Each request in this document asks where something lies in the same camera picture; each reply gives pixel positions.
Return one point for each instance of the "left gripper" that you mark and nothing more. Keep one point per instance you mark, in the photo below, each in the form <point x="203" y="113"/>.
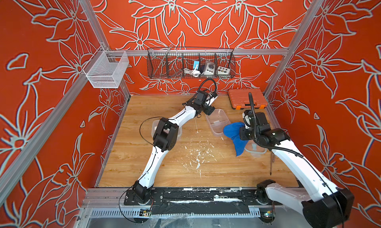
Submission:
<point x="209" y="110"/>

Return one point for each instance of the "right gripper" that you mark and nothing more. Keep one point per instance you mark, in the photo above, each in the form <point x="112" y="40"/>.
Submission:
<point x="242" y="133"/>

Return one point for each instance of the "clear lunch box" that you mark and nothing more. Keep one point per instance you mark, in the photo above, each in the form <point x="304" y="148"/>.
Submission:
<point x="217" y="121"/>

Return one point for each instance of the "blue cloth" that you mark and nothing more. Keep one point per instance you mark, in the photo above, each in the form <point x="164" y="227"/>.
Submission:
<point x="232" y="131"/>

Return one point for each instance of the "clear lunch box lid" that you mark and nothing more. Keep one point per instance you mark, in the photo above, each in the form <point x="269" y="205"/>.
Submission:
<point x="254" y="149"/>

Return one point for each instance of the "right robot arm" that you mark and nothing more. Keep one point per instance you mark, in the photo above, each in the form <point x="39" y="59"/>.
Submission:
<point x="322" y="203"/>

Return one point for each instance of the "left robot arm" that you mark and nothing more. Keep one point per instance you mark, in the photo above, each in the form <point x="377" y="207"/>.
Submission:
<point x="166" y="135"/>

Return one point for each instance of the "orange tool case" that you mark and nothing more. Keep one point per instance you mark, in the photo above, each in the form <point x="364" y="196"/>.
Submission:
<point x="239" y="99"/>

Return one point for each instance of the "white power adapter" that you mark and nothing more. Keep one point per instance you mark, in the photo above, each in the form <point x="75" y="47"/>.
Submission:
<point x="208" y="69"/>

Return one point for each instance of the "white button box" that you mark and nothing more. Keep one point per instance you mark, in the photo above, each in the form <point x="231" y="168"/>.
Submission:
<point x="223" y="71"/>

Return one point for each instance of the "blue white small box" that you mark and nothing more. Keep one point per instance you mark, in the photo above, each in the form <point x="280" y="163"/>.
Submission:
<point x="196" y="65"/>

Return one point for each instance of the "clear acrylic box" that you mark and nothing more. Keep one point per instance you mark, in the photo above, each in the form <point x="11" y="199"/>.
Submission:
<point x="103" y="72"/>

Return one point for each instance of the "orange handled screwdriver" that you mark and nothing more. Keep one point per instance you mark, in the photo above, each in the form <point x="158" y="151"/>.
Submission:
<point x="272" y="159"/>

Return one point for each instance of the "black wire basket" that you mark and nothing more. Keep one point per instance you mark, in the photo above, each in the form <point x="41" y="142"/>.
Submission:
<point x="177" y="62"/>

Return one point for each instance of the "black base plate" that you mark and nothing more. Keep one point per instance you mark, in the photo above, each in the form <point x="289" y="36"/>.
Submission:
<point x="198" y="201"/>

